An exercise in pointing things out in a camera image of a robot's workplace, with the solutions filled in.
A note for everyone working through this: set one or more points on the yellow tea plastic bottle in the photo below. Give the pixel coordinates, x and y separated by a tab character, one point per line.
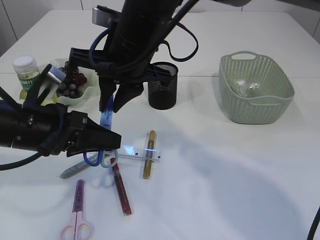
28	73

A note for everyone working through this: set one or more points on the dark purple grape bunch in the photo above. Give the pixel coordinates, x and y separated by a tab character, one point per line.
74	84

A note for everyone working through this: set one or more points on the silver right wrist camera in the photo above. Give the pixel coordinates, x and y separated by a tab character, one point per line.
103	16

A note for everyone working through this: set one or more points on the clear plastic sheet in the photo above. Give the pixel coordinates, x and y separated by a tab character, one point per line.
245	89

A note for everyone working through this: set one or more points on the pink purple capped scissors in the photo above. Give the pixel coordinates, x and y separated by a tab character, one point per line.
78	228

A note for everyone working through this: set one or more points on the blue capped scissors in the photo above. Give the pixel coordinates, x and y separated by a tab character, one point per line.
106	122

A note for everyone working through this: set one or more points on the gold glitter pen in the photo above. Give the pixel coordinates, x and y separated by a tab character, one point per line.
146	168

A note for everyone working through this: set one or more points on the right black blue robot arm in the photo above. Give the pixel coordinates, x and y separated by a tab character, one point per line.
163	9

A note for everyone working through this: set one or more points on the clear plastic ruler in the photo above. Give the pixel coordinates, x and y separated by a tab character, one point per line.
133	152

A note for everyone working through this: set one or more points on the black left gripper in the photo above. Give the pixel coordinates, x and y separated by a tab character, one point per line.
75	133

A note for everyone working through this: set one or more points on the black mesh pen holder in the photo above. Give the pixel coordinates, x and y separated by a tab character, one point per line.
163	96

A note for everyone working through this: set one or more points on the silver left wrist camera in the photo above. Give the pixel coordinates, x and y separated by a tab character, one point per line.
52	78

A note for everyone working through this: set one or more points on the green wavy glass plate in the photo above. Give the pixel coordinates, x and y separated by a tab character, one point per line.
92	85

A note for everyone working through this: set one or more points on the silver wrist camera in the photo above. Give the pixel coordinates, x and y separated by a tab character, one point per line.
52	78
103	16

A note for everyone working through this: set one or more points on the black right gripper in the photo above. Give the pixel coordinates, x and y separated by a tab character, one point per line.
121	55

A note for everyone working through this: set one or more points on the red glitter pen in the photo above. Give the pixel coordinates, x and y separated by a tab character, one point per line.
122	194

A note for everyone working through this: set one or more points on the silver glitter pen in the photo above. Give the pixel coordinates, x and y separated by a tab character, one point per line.
73	170

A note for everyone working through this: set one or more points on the green plastic woven basket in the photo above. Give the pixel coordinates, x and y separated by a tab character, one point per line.
271	100

